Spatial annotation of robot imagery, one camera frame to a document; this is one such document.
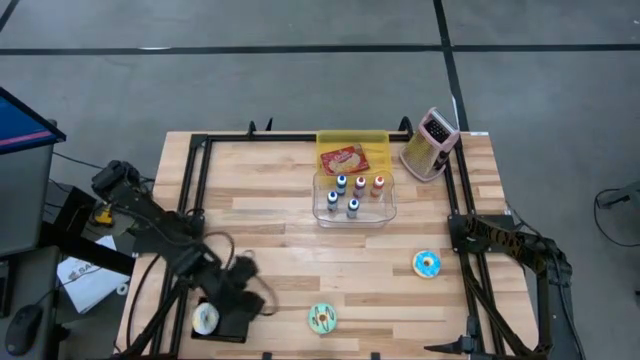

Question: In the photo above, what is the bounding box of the yellow plastic bin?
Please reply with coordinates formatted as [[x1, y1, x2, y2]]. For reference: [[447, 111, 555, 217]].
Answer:
[[315, 129, 394, 186]]

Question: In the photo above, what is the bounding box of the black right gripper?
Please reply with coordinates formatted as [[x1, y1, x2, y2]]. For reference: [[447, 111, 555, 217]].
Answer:
[[423, 314, 501, 360]]

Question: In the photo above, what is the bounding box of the black floor cable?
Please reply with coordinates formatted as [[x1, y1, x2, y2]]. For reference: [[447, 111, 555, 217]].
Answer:
[[593, 187, 640, 249]]

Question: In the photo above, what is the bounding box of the white paper sheet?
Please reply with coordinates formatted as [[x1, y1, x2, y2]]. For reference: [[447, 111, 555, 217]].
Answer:
[[56, 234, 132, 315]]

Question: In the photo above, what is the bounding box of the black computer mouse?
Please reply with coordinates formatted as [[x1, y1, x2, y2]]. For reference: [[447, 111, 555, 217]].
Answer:
[[4, 303, 44, 357]]

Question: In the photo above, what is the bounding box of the mint donut with chocolate drizzle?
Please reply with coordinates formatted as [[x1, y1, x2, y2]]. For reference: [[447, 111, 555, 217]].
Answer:
[[307, 302, 339, 335]]

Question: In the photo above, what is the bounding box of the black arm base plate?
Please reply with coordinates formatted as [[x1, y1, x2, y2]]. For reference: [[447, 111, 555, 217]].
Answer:
[[132, 214, 204, 255], [447, 213, 516, 254]]

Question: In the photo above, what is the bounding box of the white donut with blue swirls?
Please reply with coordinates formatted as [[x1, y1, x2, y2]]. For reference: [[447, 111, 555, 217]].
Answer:
[[191, 301, 221, 336]]

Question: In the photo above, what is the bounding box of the red snack packet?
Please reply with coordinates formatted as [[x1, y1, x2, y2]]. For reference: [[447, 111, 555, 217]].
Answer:
[[319, 143, 371, 176]]

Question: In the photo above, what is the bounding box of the pink metal box grater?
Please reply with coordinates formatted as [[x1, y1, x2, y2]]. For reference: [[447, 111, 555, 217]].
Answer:
[[398, 106, 460, 183]]

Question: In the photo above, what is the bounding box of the black square tray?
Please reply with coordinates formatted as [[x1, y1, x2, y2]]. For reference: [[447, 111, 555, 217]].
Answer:
[[191, 297, 255, 345]]

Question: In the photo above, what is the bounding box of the blue screen monitor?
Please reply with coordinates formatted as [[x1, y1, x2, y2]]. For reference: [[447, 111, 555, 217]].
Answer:
[[0, 87, 67, 156]]

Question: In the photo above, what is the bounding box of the blue frosted donut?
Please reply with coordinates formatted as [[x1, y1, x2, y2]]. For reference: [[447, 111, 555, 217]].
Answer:
[[411, 249, 443, 280]]

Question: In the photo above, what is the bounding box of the black metal table frame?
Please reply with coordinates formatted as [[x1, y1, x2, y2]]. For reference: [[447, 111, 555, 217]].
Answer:
[[119, 117, 519, 360]]

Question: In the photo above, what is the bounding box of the clear plastic bin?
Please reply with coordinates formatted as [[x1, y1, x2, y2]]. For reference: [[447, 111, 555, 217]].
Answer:
[[312, 168, 398, 230]]

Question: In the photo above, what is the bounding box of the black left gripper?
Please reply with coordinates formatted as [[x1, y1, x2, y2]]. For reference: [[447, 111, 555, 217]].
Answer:
[[213, 254, 266, 334]]

